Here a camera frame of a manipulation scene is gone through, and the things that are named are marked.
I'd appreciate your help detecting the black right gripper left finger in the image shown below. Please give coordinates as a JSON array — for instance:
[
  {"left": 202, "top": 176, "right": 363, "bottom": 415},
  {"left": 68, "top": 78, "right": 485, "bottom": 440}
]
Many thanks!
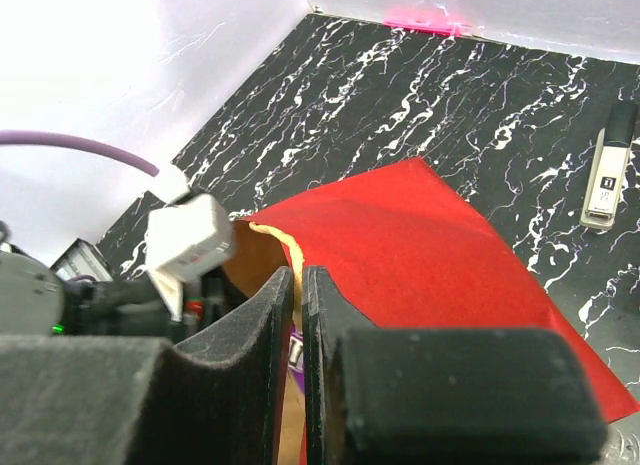
[{"left": 1, "top": 267, "right": 293, "bottom": 464}]

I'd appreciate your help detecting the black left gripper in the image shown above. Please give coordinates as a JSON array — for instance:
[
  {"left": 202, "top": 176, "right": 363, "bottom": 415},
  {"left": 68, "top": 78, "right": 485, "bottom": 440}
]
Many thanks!
[{"left": 0, "top": 219, "right": 251, "bottom": 342}]

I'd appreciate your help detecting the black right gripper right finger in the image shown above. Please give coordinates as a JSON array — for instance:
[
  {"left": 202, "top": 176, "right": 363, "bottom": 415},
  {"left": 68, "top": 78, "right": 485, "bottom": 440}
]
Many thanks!
[{"left": 302, "top": 266, "right": 608, "bottom": 464}]

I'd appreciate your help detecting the red brown paper bag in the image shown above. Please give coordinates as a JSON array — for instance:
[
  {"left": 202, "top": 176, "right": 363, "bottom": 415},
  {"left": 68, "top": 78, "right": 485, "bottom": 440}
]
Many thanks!
[{"left": 224, "top": 159, "right": 639, "bottom": 464}]

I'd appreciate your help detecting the purple M&M's packet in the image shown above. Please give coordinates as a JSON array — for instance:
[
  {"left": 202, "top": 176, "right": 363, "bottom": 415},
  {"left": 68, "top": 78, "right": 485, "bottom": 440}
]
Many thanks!
[{"left": 288, "top": 325, "right": 305, "bottom": 393}]

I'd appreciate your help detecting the beige black stapler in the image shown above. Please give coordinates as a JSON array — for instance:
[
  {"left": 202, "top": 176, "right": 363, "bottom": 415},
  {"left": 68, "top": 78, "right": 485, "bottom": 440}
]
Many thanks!
[{"left": 579, "top": 100, "right": 638, "bottom": 231}]

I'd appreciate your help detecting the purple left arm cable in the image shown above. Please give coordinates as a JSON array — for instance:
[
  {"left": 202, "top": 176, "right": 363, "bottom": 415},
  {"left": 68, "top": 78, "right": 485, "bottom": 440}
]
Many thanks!
[{"left": 0, "top": 129, "right": 161, "bottom": 179}]

